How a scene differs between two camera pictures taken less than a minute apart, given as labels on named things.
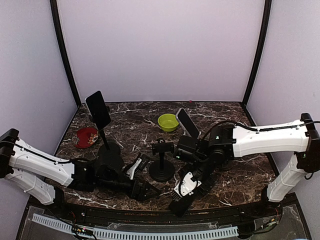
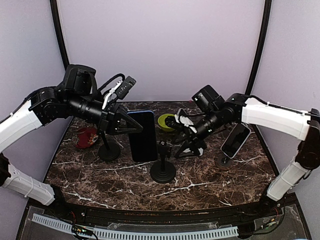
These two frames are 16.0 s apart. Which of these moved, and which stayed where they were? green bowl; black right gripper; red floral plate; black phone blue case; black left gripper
Moved: black phone blue case; black right gripper; black left gripper
Stayed: red floral plate; green bowl
